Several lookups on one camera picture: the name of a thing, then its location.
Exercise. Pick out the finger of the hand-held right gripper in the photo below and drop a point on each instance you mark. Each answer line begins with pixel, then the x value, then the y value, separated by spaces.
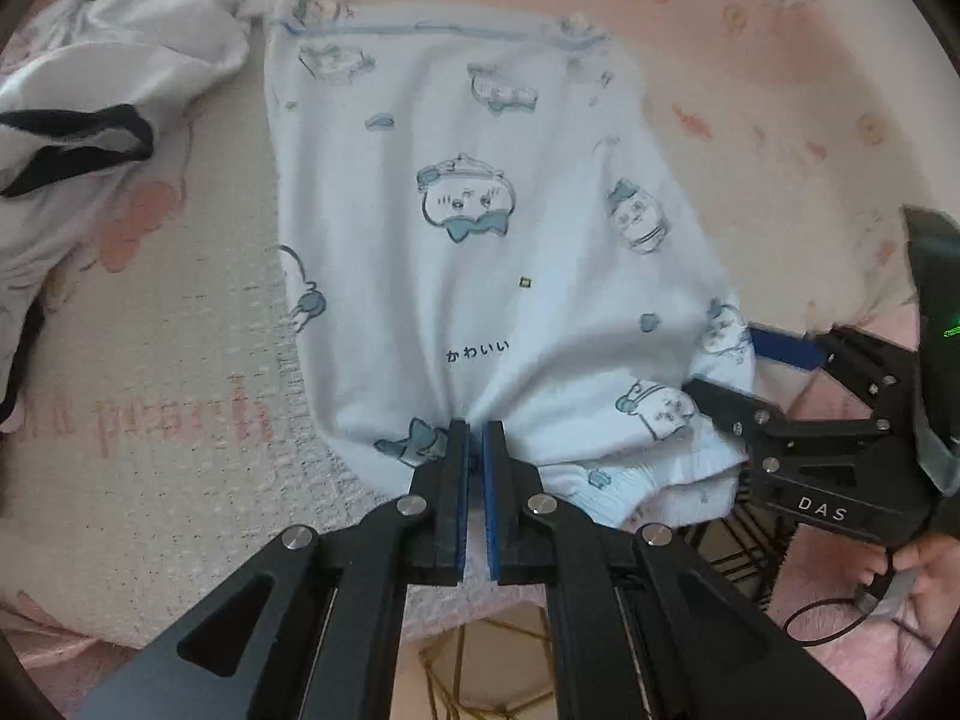
pixel 731 409
pixel 784 349

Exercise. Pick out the light blue cartoon-print shirt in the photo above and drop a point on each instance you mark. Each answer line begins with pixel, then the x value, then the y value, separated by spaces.
pixel 487 277

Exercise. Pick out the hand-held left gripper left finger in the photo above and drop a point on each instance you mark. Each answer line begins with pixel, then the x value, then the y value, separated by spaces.
pixel 459 495

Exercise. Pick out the cream pink printed blanket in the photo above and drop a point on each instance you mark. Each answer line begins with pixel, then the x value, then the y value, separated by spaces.
pixel 187 502

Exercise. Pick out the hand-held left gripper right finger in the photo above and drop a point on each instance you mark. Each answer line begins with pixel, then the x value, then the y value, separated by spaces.
pixel 493 495

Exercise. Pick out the person's right hand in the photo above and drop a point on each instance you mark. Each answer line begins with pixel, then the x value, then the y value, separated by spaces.
pixel 937 577

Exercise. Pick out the white garment with black trim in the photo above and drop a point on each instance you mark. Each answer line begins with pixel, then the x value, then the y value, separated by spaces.
pixel 90 75

